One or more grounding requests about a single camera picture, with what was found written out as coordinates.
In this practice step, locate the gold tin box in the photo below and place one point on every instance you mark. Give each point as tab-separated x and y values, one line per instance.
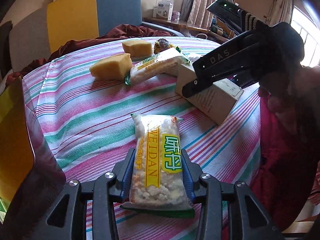
17	157

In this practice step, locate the person right hand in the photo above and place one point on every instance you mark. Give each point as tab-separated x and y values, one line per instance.
294	100

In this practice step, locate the pink patterned curtain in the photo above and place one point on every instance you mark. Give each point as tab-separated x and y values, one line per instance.
195	13

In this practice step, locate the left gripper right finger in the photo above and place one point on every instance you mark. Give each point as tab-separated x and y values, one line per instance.
191	179

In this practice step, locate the large white carton box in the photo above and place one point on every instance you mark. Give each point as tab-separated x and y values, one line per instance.
217	101

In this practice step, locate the yellow sponge cake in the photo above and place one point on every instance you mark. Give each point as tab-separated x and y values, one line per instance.
137	48
112	68

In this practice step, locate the maroon blanket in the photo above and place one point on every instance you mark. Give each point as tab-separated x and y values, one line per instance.
120	32

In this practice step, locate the white box on sill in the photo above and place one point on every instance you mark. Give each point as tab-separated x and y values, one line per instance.
163	10

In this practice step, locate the yellow sponge cake far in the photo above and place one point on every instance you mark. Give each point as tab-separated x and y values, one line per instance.
137	48

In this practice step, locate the yellow sponge cake near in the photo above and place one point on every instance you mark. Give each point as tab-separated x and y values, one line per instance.
112	68

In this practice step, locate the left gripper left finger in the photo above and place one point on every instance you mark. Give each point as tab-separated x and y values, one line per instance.
120	186

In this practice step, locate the grey yellow blue chair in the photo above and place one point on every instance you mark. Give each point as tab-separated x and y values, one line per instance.
47	29

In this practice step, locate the yellow black wrapped snack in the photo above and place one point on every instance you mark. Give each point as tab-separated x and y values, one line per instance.
162	45

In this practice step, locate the Weidan rice snack packet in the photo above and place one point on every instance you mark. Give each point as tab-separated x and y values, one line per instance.
157	184

